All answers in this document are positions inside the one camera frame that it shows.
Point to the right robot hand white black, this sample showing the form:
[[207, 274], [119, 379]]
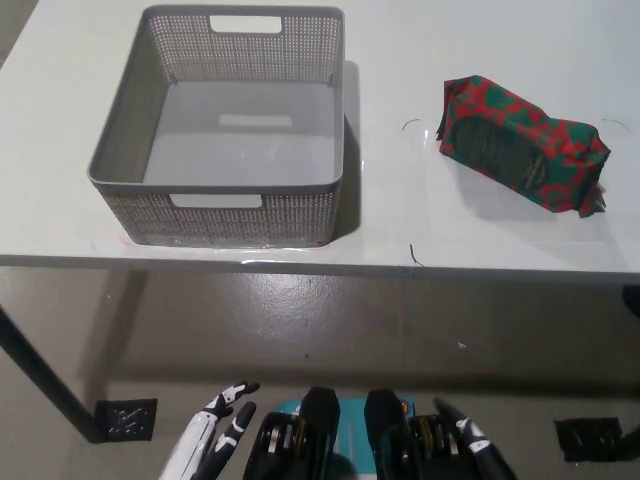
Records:
[[475, 440]]

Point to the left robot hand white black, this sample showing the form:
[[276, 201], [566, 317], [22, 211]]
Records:
[[200, 440]]

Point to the red green coffee bean bag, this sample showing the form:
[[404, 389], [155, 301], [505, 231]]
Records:
[[520, 150]]

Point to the black floor tape patch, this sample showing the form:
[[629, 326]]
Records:
[[587, 440], [125, 419]]

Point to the black metal table leg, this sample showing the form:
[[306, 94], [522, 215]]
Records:
[[45, 375]]

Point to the dark round object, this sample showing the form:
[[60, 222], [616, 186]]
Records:
[[632, 300]]

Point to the grey perforated plastic basket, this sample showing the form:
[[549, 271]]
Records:
[[300, 220]]

